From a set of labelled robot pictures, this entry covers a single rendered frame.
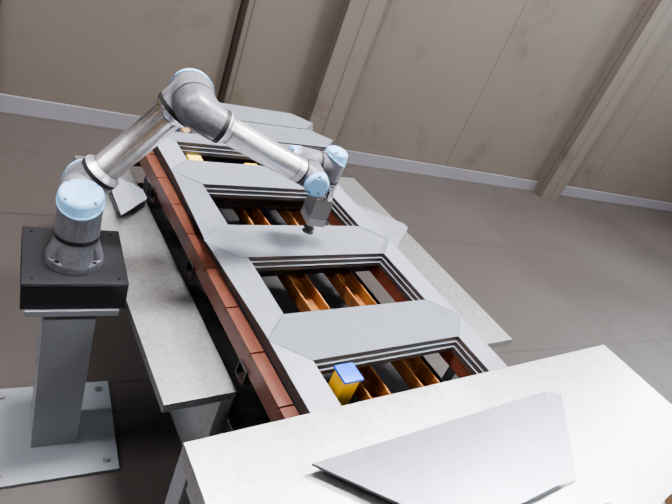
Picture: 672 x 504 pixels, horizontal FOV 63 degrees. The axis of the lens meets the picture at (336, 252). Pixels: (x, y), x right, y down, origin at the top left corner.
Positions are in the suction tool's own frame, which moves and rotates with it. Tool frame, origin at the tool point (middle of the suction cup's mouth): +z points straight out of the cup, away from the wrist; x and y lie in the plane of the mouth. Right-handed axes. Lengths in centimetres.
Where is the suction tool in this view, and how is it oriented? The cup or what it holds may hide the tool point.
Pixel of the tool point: (307, 231)
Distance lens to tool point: 189.8
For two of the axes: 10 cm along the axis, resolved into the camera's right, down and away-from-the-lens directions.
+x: -8.9, -1.0, -4.4
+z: -3.4, 8.0, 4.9
